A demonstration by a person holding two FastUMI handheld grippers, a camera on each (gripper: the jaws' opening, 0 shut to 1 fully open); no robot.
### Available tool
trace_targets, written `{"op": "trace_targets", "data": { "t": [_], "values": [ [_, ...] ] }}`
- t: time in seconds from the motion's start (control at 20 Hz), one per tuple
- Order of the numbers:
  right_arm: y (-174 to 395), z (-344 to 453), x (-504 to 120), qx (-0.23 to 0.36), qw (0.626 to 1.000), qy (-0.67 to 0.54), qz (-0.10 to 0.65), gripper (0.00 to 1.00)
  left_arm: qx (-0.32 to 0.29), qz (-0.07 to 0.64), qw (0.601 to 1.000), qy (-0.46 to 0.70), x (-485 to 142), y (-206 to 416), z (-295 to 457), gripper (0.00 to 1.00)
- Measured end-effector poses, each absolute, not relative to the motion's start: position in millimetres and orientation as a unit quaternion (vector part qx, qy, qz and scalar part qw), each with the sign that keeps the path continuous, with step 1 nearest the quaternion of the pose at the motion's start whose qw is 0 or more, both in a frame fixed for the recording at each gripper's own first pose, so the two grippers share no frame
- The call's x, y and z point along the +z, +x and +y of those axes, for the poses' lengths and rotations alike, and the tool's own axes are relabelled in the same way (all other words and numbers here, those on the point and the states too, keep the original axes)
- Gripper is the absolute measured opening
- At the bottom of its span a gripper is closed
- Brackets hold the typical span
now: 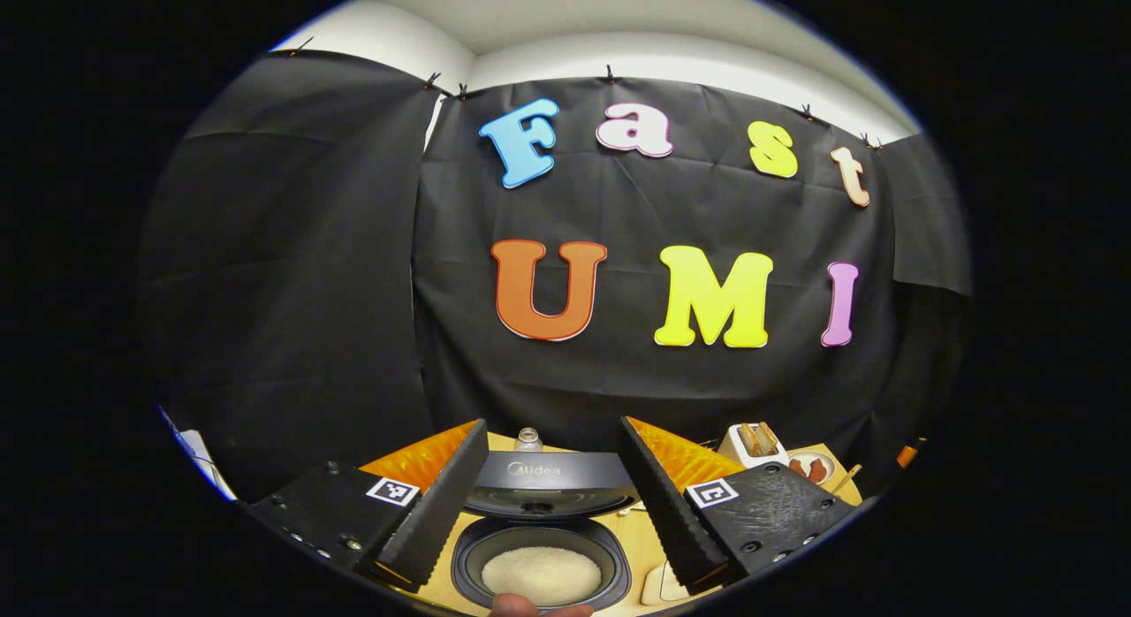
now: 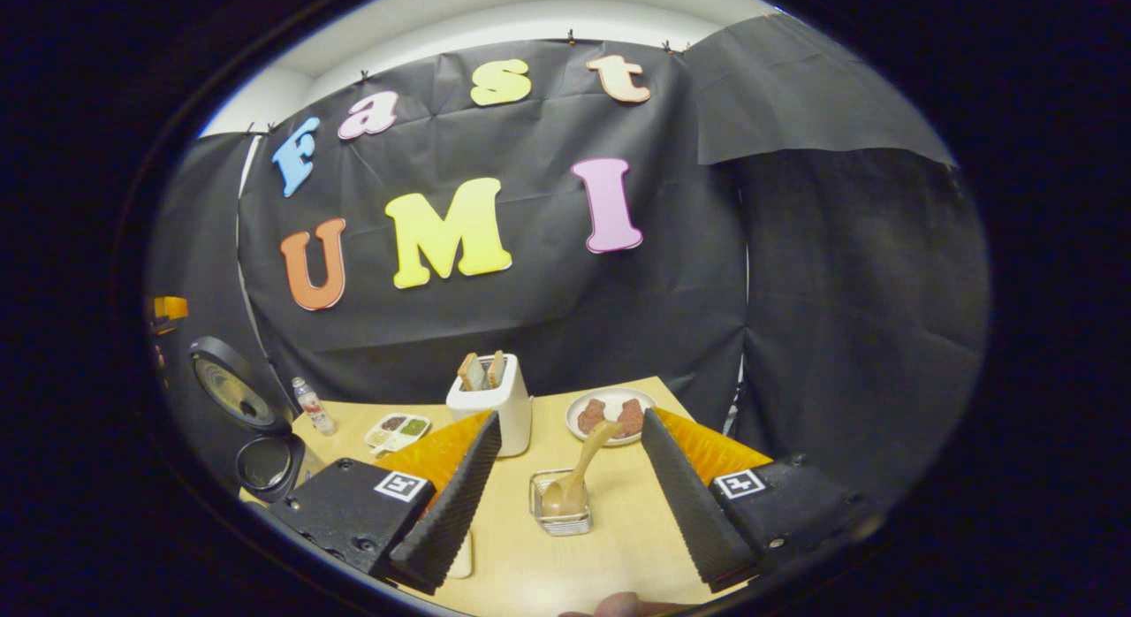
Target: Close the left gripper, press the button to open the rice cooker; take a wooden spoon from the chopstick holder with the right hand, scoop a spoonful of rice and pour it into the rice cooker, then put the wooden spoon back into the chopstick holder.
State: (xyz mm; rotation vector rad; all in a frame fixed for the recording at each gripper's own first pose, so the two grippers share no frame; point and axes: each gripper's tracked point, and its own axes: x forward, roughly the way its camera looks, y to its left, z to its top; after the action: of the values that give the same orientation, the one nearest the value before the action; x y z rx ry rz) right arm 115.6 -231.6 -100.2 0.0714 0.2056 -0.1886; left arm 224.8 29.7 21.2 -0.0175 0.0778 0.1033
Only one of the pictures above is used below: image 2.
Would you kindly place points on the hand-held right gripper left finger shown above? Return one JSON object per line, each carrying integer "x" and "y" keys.
{"x": 455, "y": 511}

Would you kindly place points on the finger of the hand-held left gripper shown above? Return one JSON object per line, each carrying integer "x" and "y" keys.
{"x": 170, "y": 309}

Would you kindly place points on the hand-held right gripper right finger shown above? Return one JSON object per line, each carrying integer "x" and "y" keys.
{"x": 685, "y": 511}

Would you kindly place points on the clear chopstick holder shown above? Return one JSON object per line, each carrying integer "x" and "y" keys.
{"x": 541, "y": 515}

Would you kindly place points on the dark grey rice cooker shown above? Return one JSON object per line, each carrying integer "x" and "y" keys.
{"x": 234, "y": 387}

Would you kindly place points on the white divided condiment tray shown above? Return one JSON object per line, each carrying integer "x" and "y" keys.
{"x": 398, "y": 431}

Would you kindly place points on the brown meat patty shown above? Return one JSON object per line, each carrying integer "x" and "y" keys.
{"x": 591, "y": 416}
{"x": 631, "y": 418}

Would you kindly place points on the white toaster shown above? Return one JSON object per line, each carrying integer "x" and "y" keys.
{"x": 508, "y": 414}

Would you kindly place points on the white round plate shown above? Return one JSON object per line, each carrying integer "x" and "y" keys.
{"x": 614, "y": 394}

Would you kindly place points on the toast slice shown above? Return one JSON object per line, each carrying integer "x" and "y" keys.
{"x": 471, "y": 371}
{"x": 497, "y": 369}

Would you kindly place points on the small clear plastic bottle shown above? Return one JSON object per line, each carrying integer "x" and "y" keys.
{"x": 314, "y": 409}

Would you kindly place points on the black backdrop cloth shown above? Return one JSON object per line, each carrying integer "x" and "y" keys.
{"x": 530, "y": 316}

